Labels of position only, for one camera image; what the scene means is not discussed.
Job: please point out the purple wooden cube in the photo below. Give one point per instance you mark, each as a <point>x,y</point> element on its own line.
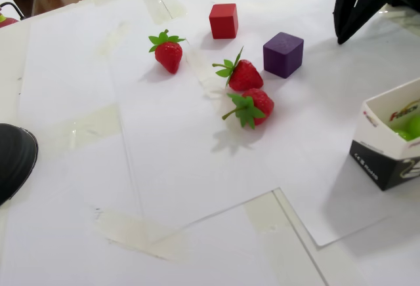
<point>282,56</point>

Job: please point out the white and black cardboard box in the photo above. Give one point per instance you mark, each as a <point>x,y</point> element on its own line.
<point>370,164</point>

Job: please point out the red plastic strawberry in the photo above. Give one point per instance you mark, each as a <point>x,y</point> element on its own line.
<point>169,56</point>
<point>246,76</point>
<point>262,102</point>

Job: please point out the red wooden cube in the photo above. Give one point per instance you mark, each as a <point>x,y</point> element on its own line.
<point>223,23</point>

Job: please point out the beige masking tape strip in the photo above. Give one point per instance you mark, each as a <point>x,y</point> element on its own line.
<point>160,4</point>
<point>138,233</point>
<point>92,125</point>
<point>262,214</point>
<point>110,41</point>
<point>198,69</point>

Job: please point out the black round stand base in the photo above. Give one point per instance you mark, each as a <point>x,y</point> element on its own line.
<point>16,158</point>

